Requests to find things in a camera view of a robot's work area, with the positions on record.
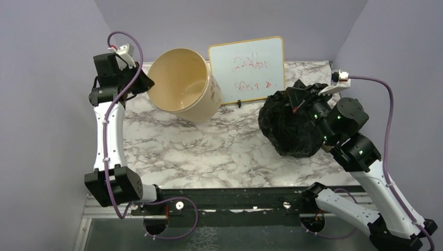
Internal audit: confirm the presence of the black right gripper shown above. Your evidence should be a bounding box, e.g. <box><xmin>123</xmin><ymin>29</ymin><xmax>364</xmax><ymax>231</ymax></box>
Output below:
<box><xmin>287</xmin><ymin>83</ymin><xmax>336</xmax><ymax>143</ymax></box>

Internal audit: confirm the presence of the black plastic trash bag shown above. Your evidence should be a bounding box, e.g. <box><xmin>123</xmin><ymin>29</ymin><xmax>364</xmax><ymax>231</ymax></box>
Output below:
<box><xmin>258</xmin><ymin>91</ymin><xmax>323</xmax><ymax>158</ymax></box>

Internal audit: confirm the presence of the beige cylindrical trash bin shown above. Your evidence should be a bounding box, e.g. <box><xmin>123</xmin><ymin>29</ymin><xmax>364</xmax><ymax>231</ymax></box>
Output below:
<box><xmin>147</xmin><ymin>48</ymin><xmax>222</xmax><ymax>123</ymax></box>

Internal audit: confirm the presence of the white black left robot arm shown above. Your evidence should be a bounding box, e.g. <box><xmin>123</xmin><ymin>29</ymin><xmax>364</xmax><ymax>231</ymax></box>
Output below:
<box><xmin>84</xmin><ymin>49</ymin><xmax>164</xmax><ymax>215</ymax></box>

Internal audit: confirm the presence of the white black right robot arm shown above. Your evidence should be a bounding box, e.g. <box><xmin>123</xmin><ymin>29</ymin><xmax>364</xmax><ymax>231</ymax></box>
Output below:
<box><xmin>286</xmin><ymin>83</ymin><xmax>437</xmax><ymax>250</ymax></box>

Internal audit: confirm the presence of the yellow framed whiteboard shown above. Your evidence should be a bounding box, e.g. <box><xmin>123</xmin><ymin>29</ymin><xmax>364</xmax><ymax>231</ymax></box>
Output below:
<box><xmin>208</xmin><ymin>36</ymin><xmax>286</xmax><ymax>105</ymax></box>

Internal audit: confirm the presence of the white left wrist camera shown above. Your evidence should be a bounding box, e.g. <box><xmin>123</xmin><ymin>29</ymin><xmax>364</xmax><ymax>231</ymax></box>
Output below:
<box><xmin>108</xmin><ymin>43</ymin><xmax>136</xmax><ymax>70</ymax></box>

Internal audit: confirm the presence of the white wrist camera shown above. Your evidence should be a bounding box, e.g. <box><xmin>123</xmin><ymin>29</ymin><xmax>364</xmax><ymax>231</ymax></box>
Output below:
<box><xmin>319</xmin><ymin>70</ymin><xmax>351</xmax><ymax>95</ymax></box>
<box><xmin>108</xmin><ymin>43</ymin><xmax>136</xmax><ymax>70</ymax></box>

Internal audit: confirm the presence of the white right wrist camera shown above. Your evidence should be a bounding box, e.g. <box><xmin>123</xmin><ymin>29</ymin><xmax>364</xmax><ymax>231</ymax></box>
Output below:
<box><xmin>319</xmin><ymin>70</ymin><xmax>351</xmax><ymax>95</ymax></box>

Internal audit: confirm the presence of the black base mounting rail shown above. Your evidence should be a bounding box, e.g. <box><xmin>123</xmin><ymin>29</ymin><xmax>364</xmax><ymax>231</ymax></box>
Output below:
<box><xmin>131</xmin><ymin>187</ymin><xmax>326</xmax><ymax>230</ymax></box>

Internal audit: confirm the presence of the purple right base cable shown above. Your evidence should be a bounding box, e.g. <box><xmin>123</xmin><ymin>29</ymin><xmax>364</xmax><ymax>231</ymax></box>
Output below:
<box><xmin>300</xmin><ymin>188</ymin><xmax>360</xmax><ymax>241</ymax></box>

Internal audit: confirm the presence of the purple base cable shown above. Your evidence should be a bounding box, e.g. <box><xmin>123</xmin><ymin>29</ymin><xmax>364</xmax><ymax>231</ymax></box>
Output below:
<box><xmin>300</xmin><ymin>188</ymin><xmax>360</xmax><ymax>241</ymax></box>
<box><xmin>143</xmin><ymin>197</ymin><xmax>199</xmax><ymax>241</ymax></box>

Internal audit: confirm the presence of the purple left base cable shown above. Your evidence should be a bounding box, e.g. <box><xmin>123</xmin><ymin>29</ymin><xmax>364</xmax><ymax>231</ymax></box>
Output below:
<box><xmin>143</xmin><ymin>197</ymin><xmax>199</xmax><ymax>241</ymax></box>

